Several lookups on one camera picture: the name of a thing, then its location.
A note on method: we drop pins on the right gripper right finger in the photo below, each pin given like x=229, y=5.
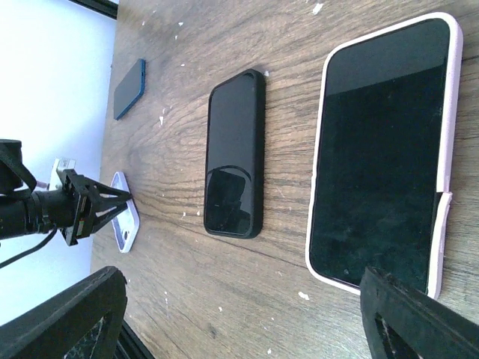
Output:
x=401, y=322

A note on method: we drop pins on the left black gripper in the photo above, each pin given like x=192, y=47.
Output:
x=94, y=205

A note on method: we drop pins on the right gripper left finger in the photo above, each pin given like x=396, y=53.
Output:
x=84, y=319

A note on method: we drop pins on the pink phone case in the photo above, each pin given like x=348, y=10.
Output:
x=447, y=157

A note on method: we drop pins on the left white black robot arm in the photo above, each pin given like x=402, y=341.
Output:
x=24, y=210

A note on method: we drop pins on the lavender phone case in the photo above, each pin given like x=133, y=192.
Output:
x=127, y=223

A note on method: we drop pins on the black phone in blue case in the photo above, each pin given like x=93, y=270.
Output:
x=130, y=89

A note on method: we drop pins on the black aluminium frame rail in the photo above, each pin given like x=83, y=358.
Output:
x=129, y=346

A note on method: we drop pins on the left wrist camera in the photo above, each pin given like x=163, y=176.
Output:
x=56, y=176

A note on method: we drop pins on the left black frame post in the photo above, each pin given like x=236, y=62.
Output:
x=103, y=7

